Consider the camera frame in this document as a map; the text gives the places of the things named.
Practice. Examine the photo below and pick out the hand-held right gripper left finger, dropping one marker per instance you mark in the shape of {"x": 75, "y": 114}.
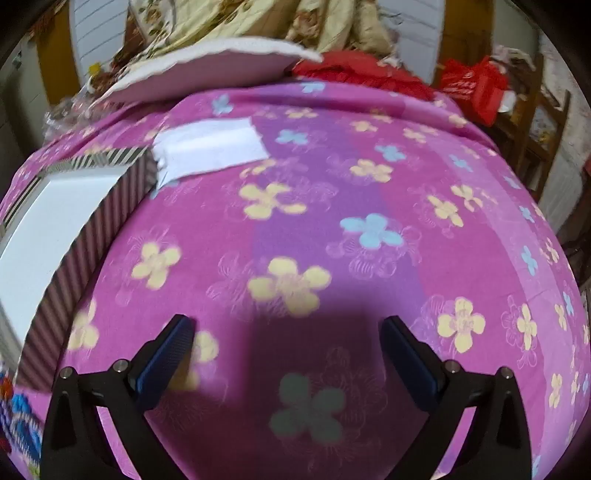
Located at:
{"x": 161, "y": 364}

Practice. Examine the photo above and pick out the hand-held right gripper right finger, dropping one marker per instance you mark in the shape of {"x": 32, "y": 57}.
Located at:
{"x": 415, "y": 364}

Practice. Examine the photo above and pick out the striped cardboard box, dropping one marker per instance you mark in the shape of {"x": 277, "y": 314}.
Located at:
{"x": 60, "y": 207}

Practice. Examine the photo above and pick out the pink floral bedsheet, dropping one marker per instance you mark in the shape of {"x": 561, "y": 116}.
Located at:
{"x": 351, "y": 277}

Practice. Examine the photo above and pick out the white paper sheet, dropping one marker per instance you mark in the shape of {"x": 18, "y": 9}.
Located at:
{"x": 207, "y": 145}

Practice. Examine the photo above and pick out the clear plastic bag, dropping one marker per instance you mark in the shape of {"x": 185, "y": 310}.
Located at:
{"x": 69, "y": 108}

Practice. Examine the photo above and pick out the red shopping bag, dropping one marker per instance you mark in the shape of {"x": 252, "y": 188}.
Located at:
{"x": 475, "y": 87}

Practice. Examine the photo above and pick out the red ruffled cushion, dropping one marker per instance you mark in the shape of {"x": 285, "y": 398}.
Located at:
{"x": 364, "y": 71}

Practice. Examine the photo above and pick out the white scalloped pillow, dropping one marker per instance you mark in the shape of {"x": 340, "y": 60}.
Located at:
{"x": 198, "y": 69}

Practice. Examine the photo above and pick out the white slatted headboard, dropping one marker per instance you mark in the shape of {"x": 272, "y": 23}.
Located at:
{"x": 99, "y": 32}

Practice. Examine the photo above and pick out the beige floral quilt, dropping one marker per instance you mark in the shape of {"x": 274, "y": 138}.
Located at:
{"x": 277, "y": 18}

